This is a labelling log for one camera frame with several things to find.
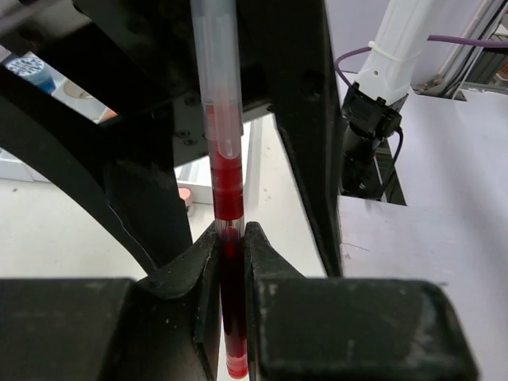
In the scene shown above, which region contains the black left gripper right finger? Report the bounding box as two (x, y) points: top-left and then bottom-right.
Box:
(244, 222), (479, 380)

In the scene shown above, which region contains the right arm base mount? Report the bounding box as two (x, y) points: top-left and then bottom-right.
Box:
(341, 142), (406, 206)

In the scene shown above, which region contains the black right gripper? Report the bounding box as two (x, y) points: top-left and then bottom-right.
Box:
(0, 0), (279, 271)

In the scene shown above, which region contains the blue tape roll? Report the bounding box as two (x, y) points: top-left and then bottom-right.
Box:
(5, 57), (56, 94)

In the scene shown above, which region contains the pink white eraser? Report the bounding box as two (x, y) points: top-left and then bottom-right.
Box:
(178, 187), (194, 213)

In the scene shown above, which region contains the white compartment tray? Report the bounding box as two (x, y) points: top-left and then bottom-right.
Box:
(1, 118), (263, 205)

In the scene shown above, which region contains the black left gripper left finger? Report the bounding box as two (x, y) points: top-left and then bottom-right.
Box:
(1, 227), (220, 380)

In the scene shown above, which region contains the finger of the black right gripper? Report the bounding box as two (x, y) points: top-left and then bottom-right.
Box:
(238, 1), (343, 277)

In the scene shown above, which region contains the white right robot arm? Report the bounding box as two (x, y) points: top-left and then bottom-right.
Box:
(1, 1), (439, 276)

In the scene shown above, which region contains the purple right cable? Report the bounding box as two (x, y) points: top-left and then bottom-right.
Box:
(333, 34), (508, 191)

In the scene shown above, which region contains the brown packing tape roll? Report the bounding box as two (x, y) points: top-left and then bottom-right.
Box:
(63, 79), (93, 99)

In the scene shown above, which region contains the red pen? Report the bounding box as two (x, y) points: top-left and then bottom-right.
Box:
(191, 1), (248, 379)

